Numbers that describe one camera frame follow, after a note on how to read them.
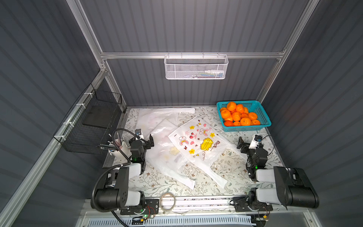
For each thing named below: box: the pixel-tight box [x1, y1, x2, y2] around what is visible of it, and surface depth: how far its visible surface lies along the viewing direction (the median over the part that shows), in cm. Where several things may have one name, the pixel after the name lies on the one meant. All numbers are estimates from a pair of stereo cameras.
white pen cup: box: [108, 139, 132, 160], surface depth 86 cm
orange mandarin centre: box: [232, 111, 242, 122], surface depth 106 cm
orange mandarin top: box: [226, 101, 237, 112], surface depth 108 cm
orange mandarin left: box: [220, 109, 231, 119], surface depth 106 cm
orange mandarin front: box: [240, 117, 252, 127], surface depth 100 cm
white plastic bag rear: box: [136, 107, 196, 137], surface depth 114 cm
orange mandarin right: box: [248, 112, 258, 121], surface depth 111 cm
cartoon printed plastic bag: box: [168, 115, 241, 189], surface depth 95 cm
